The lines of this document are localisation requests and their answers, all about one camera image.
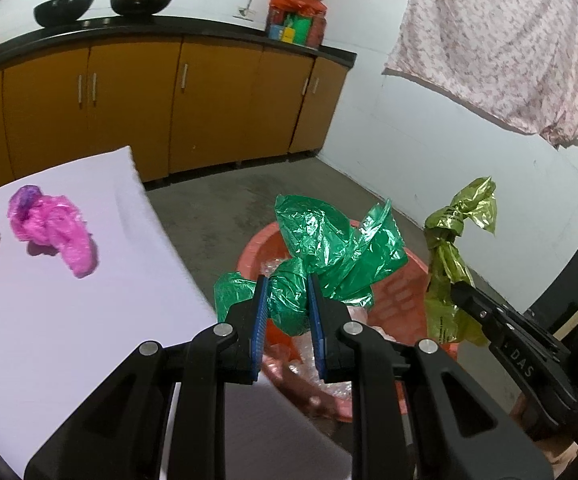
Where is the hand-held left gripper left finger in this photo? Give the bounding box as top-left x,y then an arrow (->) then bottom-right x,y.
24,275 -> 270,480

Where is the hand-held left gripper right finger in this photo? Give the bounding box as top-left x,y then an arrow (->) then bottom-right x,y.
306,272 -> 555,480

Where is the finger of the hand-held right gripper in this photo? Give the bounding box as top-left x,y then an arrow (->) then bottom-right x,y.
450,280 -> 518,349

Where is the clear bubble wrap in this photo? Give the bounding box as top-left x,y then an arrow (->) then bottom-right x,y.
259,257 -> 400,401

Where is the olive green plastic bag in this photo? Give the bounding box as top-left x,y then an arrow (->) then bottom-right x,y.
423,176 -> 498,348

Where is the red plastic basket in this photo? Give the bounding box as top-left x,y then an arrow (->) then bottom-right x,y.
236,219 -> 462,423

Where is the wooden stick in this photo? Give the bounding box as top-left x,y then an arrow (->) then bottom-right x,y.
553,305 -> 578,343

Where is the pink plastic bag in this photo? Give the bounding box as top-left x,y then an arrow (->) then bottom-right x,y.
8,185 -> 94,277

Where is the floral hanging cloth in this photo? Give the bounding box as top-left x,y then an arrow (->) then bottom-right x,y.
383,0 -> 578,150

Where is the red bag with colourful boxes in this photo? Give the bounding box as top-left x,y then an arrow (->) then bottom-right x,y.
265,0 -> 328,51

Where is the black kitchen countertop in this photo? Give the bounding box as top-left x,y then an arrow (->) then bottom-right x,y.
0,15 -> 357,81

